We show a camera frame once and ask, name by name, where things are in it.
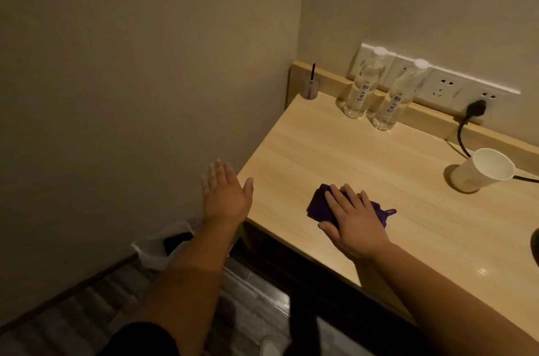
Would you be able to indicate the person's left little finger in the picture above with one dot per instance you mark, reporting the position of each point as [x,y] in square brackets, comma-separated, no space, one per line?
[205,187]

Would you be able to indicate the dark round object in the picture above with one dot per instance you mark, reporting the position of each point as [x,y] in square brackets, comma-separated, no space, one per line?
[535,247]

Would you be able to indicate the person's left middle finger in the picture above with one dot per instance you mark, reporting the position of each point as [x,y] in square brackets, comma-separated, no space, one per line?
[220,172]

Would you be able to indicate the person's left hand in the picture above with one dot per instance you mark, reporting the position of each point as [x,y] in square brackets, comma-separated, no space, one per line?
[225,200]

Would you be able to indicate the person's right middle finger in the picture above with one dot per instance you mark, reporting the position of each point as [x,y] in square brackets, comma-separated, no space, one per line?
[343,199]

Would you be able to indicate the clear plastic water bottle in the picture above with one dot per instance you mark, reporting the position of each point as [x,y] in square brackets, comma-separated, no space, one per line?
[364,86]
[398,99]

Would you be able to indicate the white bin liner bag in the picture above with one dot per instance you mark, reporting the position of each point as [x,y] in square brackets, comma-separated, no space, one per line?
[151,254]

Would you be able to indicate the person's black clothing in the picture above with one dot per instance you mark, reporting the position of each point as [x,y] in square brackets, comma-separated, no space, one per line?
[141,341]

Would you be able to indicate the white paper cup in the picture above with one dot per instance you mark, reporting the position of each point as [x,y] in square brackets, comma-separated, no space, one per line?
[478,172]

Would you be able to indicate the small clear glass holder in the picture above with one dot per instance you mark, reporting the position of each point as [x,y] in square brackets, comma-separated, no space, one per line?
[310,89]

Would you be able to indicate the person's right thumb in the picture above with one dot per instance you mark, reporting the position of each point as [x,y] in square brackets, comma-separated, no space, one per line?
[329,229]

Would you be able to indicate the thin black stick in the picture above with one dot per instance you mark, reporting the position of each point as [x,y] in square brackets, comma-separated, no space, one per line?
[313,72]

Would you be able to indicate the person's right forearm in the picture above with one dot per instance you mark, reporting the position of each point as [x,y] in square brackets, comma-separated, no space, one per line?
[438,305]

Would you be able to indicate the person's white shoe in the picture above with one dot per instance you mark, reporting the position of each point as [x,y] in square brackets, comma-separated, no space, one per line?
[269,347]

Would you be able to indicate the purple cleaning cloth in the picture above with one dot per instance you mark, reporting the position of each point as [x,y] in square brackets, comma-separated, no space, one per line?
[318,205]

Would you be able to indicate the person's left thumb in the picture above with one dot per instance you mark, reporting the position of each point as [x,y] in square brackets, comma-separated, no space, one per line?
[248,193]

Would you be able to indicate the white wall socket panel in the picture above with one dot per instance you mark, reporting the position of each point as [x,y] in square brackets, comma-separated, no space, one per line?
[446,84]

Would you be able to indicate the person's right little finger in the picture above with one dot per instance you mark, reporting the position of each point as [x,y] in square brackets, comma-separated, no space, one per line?
[367,201]

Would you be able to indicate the black power plug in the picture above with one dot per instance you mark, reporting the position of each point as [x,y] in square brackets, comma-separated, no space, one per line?
[476,108]

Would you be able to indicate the person's left forearm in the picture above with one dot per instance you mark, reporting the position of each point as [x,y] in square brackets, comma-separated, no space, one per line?
[189,280]

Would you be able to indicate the person's right hand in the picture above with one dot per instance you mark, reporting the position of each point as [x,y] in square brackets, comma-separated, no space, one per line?
[358,229]

